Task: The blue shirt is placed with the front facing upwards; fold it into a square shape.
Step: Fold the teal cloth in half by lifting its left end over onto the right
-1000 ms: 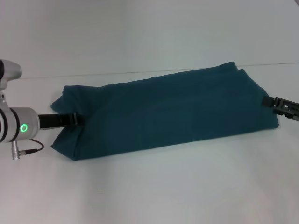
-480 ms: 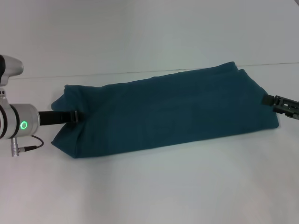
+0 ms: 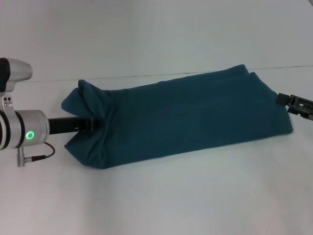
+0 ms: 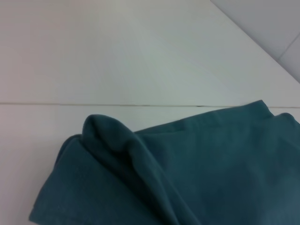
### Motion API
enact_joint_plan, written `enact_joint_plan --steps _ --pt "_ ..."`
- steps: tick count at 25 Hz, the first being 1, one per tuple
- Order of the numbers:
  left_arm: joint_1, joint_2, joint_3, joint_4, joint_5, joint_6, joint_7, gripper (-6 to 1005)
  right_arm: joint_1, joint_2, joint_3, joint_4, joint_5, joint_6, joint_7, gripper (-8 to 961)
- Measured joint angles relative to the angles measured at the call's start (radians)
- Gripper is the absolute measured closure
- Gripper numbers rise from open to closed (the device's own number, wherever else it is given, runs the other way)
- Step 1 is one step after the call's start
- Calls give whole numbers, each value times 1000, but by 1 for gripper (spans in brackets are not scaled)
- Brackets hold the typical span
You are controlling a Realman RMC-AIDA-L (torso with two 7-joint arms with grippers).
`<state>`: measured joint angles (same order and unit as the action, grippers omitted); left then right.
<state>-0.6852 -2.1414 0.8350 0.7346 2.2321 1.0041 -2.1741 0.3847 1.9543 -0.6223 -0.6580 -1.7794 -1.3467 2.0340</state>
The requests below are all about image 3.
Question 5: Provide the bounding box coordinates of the left wrist cable with plug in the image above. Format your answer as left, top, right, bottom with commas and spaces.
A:
16, 141, 56, 168

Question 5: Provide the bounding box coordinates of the teal t-shirt with FREE print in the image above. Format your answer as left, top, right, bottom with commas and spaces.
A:
61, 64, 293, 171

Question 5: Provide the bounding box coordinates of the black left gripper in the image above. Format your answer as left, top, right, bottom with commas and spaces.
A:
47, 117, 103, 135

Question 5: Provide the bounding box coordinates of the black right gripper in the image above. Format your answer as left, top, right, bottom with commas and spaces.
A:
276, 92, 313, 122

